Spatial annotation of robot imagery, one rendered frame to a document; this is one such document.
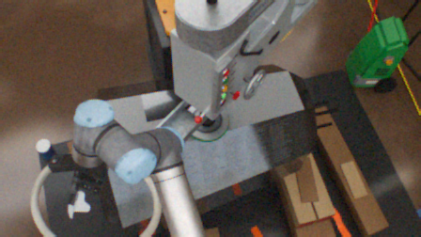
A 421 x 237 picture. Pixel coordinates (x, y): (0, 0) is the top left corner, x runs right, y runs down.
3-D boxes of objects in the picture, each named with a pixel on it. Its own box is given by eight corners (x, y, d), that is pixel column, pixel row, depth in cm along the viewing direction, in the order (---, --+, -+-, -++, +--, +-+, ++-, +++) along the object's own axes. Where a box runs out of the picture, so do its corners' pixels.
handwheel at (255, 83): (247, 72, 196) (250, 53, 183) (265, 85, 193) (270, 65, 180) (226, 94, 190) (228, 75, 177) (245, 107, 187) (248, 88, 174)
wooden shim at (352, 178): (339, 165, 289) (339, 165, 287) (351, 161, 290) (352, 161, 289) (353, 198, 277) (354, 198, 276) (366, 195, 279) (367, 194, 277)
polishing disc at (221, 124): (179, 134, 209) (179, 132, 208) (192, 97, 219) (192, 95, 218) (222, 145, 207) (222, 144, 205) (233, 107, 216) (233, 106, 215)
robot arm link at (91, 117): (94, 130, 95) (66, 104, 98) (89, 165, 103) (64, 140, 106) (125, 113, 101) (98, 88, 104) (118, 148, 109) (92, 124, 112)
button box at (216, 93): (223, 97, 177) (226, 55, 152) (227, 101, 176) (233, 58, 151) (210, 110, 174) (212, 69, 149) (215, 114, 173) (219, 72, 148)
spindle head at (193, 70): (224, 47, 206) (230, -23, 167) (261, 71, 200) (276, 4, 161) (174, 97, 192) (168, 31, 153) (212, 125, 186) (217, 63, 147)
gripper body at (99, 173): (99, 198, 116) (103, 171, 108) (69, 189, 116) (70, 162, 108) (106, 178, 122) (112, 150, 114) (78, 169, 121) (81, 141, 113)
